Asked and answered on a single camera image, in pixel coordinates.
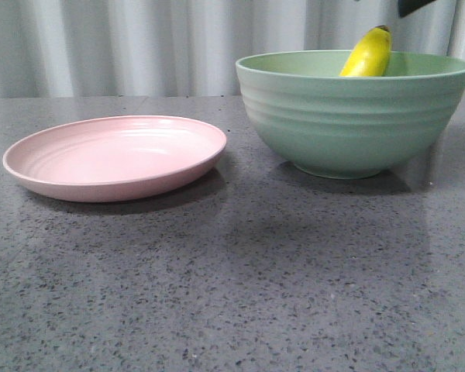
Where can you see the yellow banana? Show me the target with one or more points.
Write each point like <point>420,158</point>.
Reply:
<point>370,56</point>

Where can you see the pink plate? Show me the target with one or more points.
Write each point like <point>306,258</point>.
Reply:
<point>116,158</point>

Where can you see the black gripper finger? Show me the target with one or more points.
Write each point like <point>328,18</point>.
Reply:
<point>407,7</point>

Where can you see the green ribbed bowl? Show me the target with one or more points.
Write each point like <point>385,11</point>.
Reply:
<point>349,127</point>

